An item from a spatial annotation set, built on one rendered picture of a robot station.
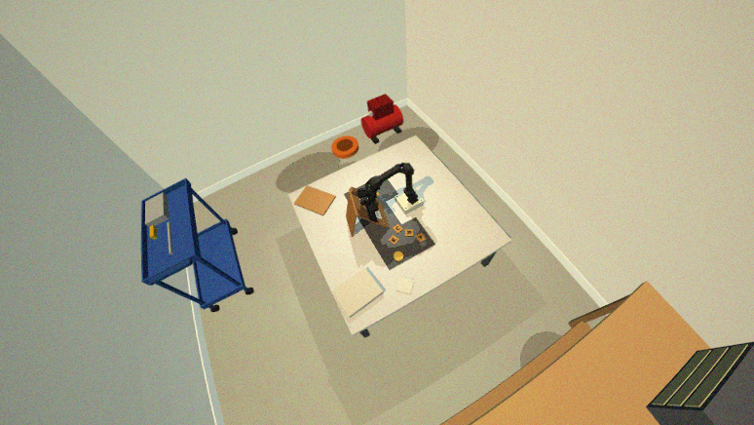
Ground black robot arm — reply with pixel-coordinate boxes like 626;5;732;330
357;162;419;206

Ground tan flat rectangular card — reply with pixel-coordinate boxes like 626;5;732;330
293;185;336;215

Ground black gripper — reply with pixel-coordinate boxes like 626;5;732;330
367;195;378;212

